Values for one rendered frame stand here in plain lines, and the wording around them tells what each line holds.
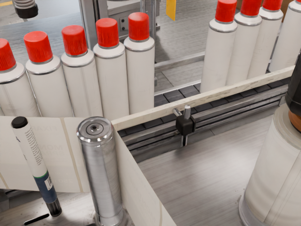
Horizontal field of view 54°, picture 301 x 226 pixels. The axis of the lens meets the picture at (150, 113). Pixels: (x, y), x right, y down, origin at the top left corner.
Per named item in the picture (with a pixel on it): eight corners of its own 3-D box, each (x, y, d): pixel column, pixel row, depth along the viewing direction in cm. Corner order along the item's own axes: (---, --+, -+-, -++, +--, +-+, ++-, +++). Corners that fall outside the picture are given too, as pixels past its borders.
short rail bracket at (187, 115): (179, 158, 58) (184, 113, 50) (172, 148, 60) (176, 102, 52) (194, 153, 59) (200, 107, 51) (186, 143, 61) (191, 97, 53)
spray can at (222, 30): (207, 103, 62) (223, 7, 49) (195, 89, 66) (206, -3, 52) (228, 97, 64) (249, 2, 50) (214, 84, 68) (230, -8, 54)
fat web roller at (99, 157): (100, 239, 41) (78, 149, 28) (91, 211, 44) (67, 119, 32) (131, 226, 42) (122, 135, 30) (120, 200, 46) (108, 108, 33)
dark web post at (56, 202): (51, 219, 43) (10, 128, 31) (49, 209, 44) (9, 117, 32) (63, 214, 44) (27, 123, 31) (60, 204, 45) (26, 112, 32)
